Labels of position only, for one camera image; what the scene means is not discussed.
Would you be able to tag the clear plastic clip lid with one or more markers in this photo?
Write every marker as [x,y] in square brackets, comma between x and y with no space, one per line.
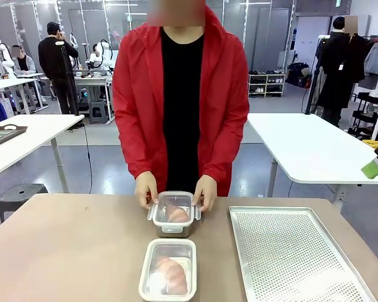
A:
[176,199]
[154,251]

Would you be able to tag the golden brown croissant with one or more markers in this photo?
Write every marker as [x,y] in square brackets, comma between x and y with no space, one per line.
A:
[171,273]
[176,214]

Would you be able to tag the red-sleeved left forearm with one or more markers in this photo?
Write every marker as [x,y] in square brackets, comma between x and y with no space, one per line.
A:
[223,151]

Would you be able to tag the red-sleeved right forearm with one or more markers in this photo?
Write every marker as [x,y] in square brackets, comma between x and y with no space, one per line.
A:
[135,151]

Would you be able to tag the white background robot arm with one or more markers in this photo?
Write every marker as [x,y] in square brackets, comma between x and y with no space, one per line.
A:
[1,55]
[100,55]

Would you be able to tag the person's left hand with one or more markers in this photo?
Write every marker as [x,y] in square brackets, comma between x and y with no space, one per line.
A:
[208,192]

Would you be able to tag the person's right hand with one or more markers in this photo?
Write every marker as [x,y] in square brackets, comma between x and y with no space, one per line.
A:
[146,188]

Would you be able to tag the yellow box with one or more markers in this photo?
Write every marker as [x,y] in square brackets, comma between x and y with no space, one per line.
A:
[373,143]

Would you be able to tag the black utility cart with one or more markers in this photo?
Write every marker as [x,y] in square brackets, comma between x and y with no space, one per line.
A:
[365,116]

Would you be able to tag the large white table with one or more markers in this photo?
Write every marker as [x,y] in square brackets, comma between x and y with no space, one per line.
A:
[308,148]

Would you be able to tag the person in black coat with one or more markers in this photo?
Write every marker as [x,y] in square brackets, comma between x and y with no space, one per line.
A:
[340,69]

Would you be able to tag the black bag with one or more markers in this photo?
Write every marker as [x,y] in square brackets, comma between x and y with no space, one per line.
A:
[297,74]

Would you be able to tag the perforated metal baking tray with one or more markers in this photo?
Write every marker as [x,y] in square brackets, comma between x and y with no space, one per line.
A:
[286,267]

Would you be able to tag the white shoe rack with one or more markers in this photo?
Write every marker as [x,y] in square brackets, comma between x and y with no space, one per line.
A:
[266,85]

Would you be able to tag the person in red jacket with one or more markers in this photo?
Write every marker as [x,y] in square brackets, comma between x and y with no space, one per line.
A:
[138,94]

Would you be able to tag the grey plastic step stool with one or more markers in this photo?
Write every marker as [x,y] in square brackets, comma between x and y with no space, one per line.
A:
[98,111]

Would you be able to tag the white background workbench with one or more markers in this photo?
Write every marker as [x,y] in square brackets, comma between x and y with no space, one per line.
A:
[12,85]
[94,80]

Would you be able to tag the man in black cap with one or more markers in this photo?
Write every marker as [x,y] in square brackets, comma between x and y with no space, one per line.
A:
[56,63]

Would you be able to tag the white side table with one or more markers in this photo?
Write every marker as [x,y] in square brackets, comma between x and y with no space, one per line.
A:
[25,141]

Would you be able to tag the black round stool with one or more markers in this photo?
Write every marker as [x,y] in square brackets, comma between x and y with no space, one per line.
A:
[19,193]

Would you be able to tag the seated person grey hoodie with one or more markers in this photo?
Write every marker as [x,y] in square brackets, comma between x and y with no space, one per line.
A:
[24,64]

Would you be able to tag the dark brown serving tray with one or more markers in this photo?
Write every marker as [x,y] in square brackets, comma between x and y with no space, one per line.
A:
[3,135]

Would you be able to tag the black camera tripod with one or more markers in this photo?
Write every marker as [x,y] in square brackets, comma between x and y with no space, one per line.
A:
[68,88]

